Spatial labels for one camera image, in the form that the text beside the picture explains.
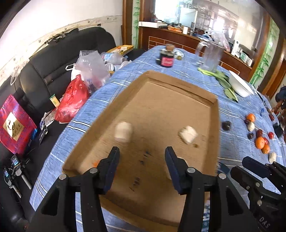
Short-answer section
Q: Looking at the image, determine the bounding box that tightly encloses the wooden sideboard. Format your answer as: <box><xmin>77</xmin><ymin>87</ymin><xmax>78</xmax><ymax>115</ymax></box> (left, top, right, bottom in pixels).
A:
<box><xmin>142</xmin><ymin>26</ymin><xmax>253</xmax><ymax>76</ymax></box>

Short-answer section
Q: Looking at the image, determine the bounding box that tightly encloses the white refrigerator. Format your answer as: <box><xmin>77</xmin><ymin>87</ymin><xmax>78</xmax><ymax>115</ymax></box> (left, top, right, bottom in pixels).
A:
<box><xmin>179</xmin><ymin>8</ymin><xmax>198</xmax><ymax>27</ymax></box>

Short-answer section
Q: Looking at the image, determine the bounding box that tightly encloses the dark blue cloth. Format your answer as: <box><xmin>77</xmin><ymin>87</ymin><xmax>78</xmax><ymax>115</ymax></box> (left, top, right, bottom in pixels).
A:
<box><xmin>275</xmin><ymin>86</ymin><xmax>286</xmax><ymax>105</ymax></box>

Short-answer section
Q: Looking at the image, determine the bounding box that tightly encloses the green leafy vegetable bunch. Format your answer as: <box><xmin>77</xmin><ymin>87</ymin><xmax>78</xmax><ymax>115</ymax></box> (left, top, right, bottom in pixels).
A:
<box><xmin>198</xmin><ymin>67</ymin><xmax>230</xmax><ymax>88</ymax></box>

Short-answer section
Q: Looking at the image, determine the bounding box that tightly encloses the red gift bag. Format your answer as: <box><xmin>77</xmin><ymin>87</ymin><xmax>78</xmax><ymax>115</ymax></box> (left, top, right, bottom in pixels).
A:
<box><xmin>0</xmin><ymin>94</ymin><xmax>38</xmax><ymax>155</ymax></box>

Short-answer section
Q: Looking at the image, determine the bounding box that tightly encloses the yellow box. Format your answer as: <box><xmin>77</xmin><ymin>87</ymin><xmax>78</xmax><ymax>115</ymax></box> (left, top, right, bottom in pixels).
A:
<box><xmin>106</xmin><ymin>45</ymin><xmax>134</xmax><ymax>55</ymax></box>

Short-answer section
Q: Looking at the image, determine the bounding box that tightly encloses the blue checked tablecloth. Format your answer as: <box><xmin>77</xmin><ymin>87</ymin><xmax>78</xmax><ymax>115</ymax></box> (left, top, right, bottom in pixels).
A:
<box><xmin>29</xmin><ymin>45</ymin><xmax>286</xmax><ymax>232</ymax></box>

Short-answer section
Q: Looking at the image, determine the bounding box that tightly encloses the flat white box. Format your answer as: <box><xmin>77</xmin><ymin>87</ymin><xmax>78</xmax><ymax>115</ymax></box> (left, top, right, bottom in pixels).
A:
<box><xmin>139</xmin><ymin>21</ymin><xmax>162</xmax><ymax>29</ymax></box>

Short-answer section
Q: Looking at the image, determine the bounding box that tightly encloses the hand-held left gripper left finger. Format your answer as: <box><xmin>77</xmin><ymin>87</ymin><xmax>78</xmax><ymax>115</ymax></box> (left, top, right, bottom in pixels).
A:
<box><xmin>27</xmin><ymin>146</ymin><xmax>121</xmax><ymax>232</ymax></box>

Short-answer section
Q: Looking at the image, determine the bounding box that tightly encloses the silver foil packet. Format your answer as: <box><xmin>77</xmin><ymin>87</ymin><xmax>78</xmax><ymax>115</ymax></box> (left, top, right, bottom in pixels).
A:
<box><xmin>40</xmin><ymin>110</ymin><xmax>56</xmax><ymax>132</ymax></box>

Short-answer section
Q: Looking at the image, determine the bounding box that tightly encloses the clear plastic bag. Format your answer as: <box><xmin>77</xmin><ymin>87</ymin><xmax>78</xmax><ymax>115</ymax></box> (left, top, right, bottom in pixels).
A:
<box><xmin>100</xmin><ymin>51</ymin><xmax>133</xmax><ymax>72</ymax></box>
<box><xmin>71</xmin><ymin>50</ymin><xmax>111</xmax><ymax>94</ymax></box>

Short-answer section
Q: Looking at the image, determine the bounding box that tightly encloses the small black device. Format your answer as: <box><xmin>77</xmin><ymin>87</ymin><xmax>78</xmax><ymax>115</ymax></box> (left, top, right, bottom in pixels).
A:
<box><xmin>274</xmin><ymin>123</ymin><xmax>284</xmax><ymax>137</ymax></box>

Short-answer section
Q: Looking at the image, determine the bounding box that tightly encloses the red plastic bag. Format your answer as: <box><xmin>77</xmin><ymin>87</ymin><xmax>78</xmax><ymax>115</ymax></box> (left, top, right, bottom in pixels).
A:
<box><xmin>55</xmin><ymin>75</ymin><xmax>91</xmax><ymax>123</ymax></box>

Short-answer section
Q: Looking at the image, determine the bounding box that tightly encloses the white bowl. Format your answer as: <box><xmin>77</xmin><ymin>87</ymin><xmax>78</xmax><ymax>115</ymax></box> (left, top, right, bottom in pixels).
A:
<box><xmin>228</xmin><ymin>70</ymin><xmax>255</xmax><ymax>98</ymax></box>

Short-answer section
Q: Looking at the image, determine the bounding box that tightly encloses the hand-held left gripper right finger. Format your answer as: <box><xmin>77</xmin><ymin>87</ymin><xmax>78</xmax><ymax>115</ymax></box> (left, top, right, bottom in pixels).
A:
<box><xmin>165</xmin><ymin>146</ymin><xmax>257</xmax><ymax>232</ymax></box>

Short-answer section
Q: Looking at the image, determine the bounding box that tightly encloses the green bamboo wall sticker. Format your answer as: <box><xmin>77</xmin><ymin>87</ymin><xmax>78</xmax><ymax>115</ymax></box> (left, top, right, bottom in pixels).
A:
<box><xmin>250</xmin><ymin>21</ymin><xmax>280</xmax><ymax>85</ymax></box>
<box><xmin>132</xmin><ymin>0</ymin><xmax>140</xmax><ymax>48</ymax></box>

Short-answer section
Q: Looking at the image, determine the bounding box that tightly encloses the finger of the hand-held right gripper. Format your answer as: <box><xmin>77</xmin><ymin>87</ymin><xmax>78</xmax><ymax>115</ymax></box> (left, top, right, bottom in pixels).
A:
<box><xmin>230</xmin><ymin>166</ymin><xmax>268</xmax><ymax>208</ymax></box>
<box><xmin>242</xmin><ymin>156</ymin><xmax>286</xmax><ymax>192</ymax></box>

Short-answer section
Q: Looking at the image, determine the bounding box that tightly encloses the green vegetable leaf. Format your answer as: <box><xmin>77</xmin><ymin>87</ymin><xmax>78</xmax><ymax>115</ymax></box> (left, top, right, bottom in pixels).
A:
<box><xmin>225</xmin><ymin>88</ymin><xmax>238</xmax><ymax>103</ymax></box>

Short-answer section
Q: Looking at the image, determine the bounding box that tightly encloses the dark jar with red label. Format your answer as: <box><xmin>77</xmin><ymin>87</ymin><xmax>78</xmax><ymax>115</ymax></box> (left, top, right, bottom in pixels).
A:
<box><xmin>160</xmin><ymin>44</ymin><xmax>176</xmax><ymax>68</ymax></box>

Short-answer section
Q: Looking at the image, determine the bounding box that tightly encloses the clear glass pitcher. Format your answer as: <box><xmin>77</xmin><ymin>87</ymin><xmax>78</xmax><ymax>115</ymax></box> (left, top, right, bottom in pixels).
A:
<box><xmin>195</xmin><ymin>40</ymin><xmax>225</xmax><ymax>73</ymax></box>

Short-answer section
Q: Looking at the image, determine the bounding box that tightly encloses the black leather sofa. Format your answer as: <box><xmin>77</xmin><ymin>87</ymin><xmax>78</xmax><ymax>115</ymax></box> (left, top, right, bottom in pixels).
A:
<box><xmin>0</xmin><ymin>27</ymin><xmax>146</xmax><ymax>232</ymax></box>

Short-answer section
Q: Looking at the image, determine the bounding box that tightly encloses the pinkish plastic bag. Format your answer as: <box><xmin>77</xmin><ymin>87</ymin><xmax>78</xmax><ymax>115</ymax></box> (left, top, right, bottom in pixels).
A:
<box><xmin>204</xmin><ymin>30</ymin><xmax>231</xmax><ymax>52</ymax></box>

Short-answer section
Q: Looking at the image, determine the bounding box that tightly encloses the black camera on stick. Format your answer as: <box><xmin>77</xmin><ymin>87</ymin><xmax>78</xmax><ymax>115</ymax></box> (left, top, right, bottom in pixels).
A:
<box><xmin>3</xmin><ymin>168</ymin><xmax>23</xmax><ymax>199</ymax></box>
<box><xmin>11</xmin><ymin>155</ymin><xmax>33</xmax><ymax>190</ymax></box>

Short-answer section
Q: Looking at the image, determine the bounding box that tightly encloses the shallow cardboard tray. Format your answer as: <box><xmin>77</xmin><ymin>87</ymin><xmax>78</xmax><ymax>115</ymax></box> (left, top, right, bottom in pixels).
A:
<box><xmin>61</xmin><ymin>70</ymin><xmax>220</xmax><ymax>226</ymax></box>

